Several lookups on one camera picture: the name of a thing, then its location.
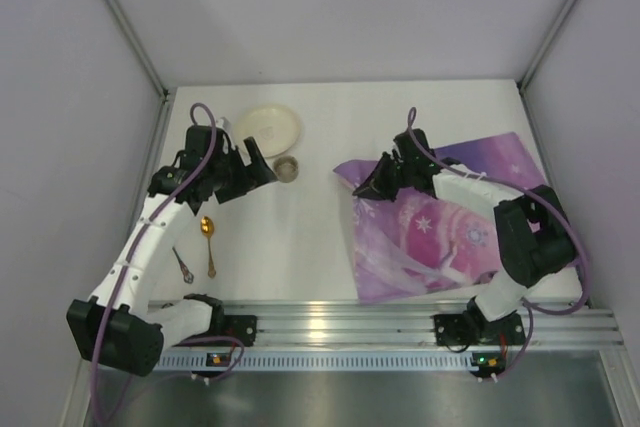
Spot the purple Elsa placemat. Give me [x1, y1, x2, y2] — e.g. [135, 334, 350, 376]
[352, 132, 545, 303]

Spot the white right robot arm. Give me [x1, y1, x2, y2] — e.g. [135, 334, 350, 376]
[353, 129, 580, 344]

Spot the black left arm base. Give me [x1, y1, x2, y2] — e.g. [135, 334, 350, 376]
[180, 315, 258, 347]

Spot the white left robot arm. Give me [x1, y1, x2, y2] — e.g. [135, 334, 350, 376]
[66, 125, 276, 376]

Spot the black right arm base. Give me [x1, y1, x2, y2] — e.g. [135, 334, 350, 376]
[433, 313, 526, 348]

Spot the small metal cup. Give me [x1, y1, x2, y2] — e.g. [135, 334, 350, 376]
[273, 156, 299, 183]

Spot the cream round plate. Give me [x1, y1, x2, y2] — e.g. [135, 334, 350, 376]
[232, 104, 302, 158]

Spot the gold spoon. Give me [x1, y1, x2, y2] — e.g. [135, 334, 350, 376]
[200, 216, 217, 278]

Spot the silver purple fork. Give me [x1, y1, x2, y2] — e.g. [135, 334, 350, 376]
[172, 247, 194, 284]

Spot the aluminium mounting rail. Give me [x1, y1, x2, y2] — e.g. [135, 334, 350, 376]
[144, 299, 626, 348]

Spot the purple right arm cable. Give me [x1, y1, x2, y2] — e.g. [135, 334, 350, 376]
[404, 106, 591, 373]

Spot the white slotted cable duct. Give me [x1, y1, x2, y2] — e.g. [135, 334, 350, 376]
[155, 350, 504, 372]

